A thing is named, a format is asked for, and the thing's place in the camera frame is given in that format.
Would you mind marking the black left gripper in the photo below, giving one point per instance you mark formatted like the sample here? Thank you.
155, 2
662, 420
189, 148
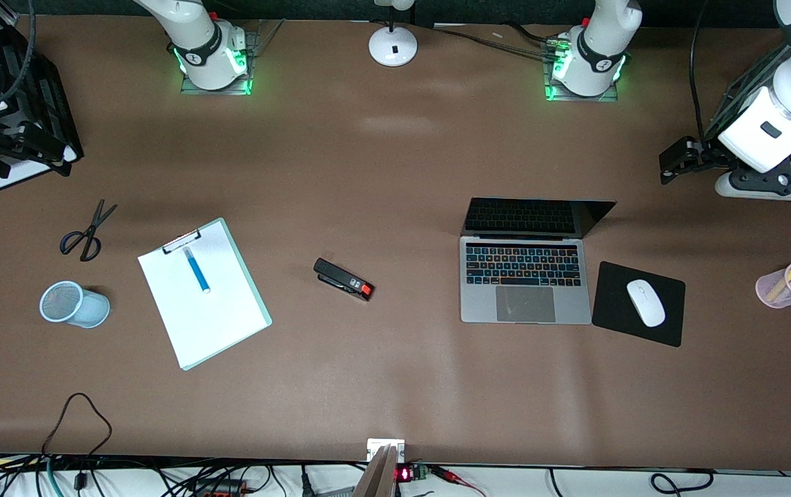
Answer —
707, 154

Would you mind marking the blue marker white cap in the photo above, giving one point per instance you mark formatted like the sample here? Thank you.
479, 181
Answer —
197, 270

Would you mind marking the silver laptop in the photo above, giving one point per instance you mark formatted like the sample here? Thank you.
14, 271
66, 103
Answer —
525, 283

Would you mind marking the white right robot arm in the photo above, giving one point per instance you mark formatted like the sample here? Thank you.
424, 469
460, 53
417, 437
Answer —
202, 41

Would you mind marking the black mesh document tray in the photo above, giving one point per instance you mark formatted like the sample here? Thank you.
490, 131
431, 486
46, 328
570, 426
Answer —
43, 90
747, 83

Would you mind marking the black scissors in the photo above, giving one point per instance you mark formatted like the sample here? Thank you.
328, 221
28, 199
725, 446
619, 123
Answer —
89, 231

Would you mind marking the white computer mouse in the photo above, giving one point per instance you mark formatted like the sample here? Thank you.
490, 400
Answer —
645, 302

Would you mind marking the beige highlighter pen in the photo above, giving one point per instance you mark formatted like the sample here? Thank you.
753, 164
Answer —
785, 277

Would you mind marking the blue mesh pen cup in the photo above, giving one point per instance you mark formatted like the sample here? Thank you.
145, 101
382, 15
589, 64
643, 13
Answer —
76, 305

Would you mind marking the black metal clipboard clip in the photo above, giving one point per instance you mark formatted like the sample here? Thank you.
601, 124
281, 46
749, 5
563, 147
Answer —
180, 241

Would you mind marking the black mouse pad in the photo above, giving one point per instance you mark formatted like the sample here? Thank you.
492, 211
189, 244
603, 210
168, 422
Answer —
616, 314

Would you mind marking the white paper sheet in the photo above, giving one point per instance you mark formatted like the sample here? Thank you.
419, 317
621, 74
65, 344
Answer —
209, 310

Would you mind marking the green clipboard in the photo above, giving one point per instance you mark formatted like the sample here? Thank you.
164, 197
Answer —
257, 304

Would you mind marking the white round lamp base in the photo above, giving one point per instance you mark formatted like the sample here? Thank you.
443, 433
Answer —
393, 47

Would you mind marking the black stapler red tip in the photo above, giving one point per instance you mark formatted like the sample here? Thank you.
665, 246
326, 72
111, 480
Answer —
342, 279

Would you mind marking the circuit board red display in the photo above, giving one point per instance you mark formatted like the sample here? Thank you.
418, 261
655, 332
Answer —
411, 473

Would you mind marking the wooden camera post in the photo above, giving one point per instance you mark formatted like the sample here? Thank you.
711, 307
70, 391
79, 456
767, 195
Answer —
378, 476

